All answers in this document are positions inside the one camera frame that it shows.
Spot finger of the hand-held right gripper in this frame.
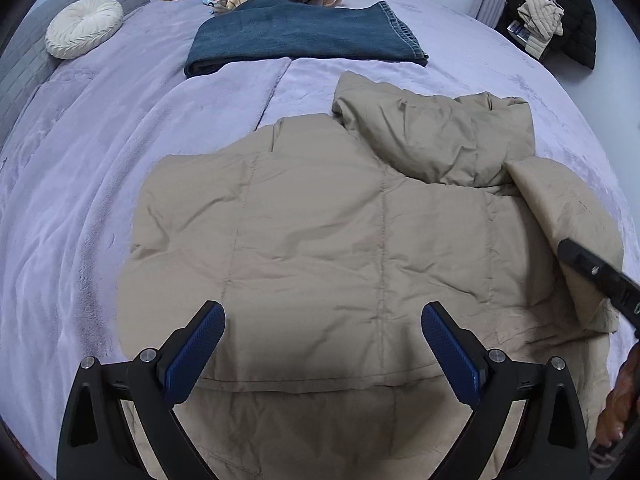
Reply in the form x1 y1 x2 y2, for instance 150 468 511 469
557 237 640 335

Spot beige puffer jacket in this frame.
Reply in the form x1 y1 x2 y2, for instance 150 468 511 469
116 71 626 480

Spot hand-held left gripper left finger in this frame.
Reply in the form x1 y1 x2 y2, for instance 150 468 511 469
57 300 227 480

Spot grey quilted headboard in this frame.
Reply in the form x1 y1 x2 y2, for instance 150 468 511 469
0 0 150 136

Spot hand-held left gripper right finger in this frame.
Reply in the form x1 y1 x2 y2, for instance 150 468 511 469
421 301 591 480

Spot folded blue jeans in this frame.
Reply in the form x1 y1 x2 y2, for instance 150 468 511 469
183 0 430 79

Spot black hanging jacket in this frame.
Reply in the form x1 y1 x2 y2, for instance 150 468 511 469
500 0 598 71

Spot beige hanging quilted garment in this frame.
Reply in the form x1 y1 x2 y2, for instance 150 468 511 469
516 0 565 59

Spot lavender fleece blanket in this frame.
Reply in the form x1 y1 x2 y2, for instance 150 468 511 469
0 0 640 476

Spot round white pleated cushion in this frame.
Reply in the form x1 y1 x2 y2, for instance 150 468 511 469
45 0 124 60

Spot person's right hand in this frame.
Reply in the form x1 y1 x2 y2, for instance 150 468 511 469
595 340 640 454

